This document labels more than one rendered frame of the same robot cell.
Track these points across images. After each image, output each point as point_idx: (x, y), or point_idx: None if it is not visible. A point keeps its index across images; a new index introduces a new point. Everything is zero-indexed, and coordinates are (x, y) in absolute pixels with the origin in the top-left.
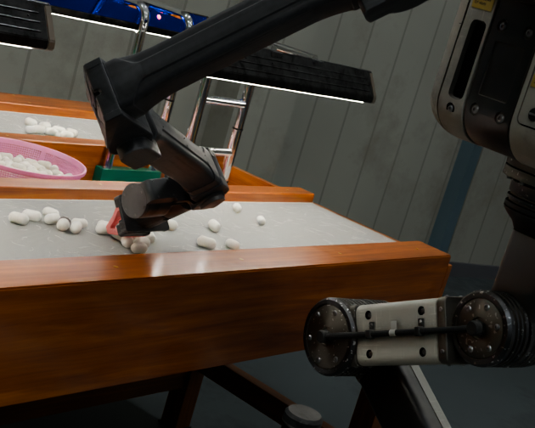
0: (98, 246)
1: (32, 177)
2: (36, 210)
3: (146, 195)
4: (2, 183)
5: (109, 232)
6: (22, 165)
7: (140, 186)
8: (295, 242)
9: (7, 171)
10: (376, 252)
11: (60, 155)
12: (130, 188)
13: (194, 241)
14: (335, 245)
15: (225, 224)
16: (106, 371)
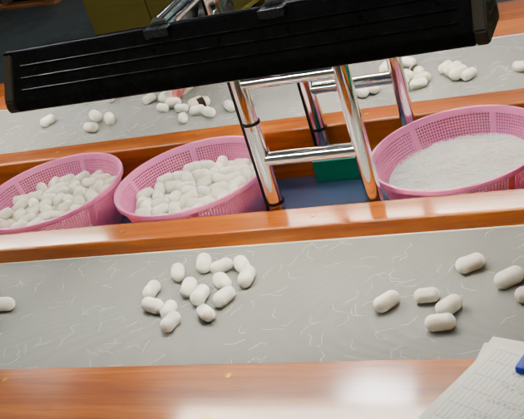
0: (210, 91)
1: (106, 160)
2: (177, 131)
3: (231, 2)
4: (171, 135)
5: (180, 96)
6: (45, 204)
7: (227, 1)
8: None
9: (91, 189)
10: None
11: None
12: (225, 10)
13: (104, 107)
14: (4, 94)
15: (14, 135)
16: None
